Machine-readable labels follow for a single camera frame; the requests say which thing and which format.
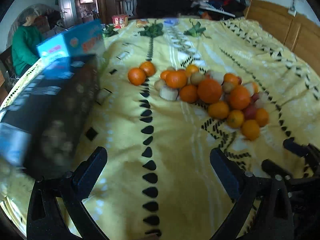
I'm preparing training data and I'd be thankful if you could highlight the large tangerine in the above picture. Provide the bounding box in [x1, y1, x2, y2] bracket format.
[139, 61, 156, 77]

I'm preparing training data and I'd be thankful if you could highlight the yellow-orange kumquat front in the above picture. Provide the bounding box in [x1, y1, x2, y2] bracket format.
[241, 120, 260, 141]

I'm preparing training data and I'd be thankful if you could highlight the yellow orange centre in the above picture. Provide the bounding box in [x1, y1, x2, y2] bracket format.
[208, 101, 229, 120]

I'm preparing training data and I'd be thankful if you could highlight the yellow patterned bedspread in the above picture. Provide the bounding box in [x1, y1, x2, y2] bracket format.
[74, 18, 319, 239]

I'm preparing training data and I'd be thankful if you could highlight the orange centre top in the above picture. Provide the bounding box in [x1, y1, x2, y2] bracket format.
[228, 85, 251, 110]

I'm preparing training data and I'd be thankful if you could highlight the black patterned box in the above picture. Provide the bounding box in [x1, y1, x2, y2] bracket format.
[1, 54, 99, 179]

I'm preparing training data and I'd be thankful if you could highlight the orange behind front orange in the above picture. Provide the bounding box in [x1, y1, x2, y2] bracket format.
[197, 79, 222, 104]

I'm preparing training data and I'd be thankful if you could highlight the orange left middle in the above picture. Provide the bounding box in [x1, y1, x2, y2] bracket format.
[179, 85, 198, 103]

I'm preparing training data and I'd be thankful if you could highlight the wooden headboard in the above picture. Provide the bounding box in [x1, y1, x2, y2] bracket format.
[244, 0, 319, 74]

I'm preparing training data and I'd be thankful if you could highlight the large blurred orange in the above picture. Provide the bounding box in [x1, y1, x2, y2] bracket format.
[165, 71, 188, 89]

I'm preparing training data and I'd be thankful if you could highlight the green leafy vegetable right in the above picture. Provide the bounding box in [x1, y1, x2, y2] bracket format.
[183, 22, 211, 39]

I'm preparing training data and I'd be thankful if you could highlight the green leafy vegetable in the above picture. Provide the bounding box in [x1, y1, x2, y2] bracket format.
[138, 22, 164, 38]
[183, 22, 211, 39]

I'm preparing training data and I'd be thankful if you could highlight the green leafy vegetable centre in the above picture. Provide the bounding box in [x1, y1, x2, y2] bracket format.
[138, 22, 164, 38]

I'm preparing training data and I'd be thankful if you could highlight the person in green sweater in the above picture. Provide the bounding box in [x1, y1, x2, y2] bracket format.
[12, 8, 43, 77]

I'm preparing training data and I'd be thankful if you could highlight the blue white carton box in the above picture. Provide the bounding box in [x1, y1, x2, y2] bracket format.
[37, 20, 105, 64]

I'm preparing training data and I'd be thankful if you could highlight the red snack box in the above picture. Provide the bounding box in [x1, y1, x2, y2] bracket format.
[112, 14, 129, 29]

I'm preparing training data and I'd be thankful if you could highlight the wall power socket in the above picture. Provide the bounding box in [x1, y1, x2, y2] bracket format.
[287, 8, 297, 17]

